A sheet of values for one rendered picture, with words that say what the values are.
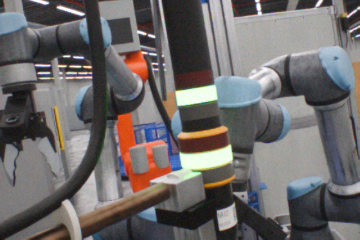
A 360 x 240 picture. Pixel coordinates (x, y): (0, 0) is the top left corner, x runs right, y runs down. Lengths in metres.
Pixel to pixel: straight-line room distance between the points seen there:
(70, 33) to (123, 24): 3.51
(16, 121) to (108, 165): 0.53
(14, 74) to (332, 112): 0.76
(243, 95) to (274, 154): 1.84
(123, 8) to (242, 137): 3.95
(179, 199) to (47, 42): 0.67
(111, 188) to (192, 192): 0.94
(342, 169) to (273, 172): 1.32
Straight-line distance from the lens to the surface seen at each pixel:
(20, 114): 0.76
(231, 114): 0.52
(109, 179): 1.20
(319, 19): 2.55
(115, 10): 4.40
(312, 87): 0.96
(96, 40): 0.24
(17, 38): 0.82
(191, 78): 0.29
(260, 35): 2.33
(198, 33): 0.29
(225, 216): 0.31
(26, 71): 0.81
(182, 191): 0.27
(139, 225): 1.18
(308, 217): 1.20
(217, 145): 0.29
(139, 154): 4.20
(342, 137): 1.03
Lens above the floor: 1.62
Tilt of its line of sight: 3 degrees down
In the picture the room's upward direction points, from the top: 9 degrees counter-clockwise
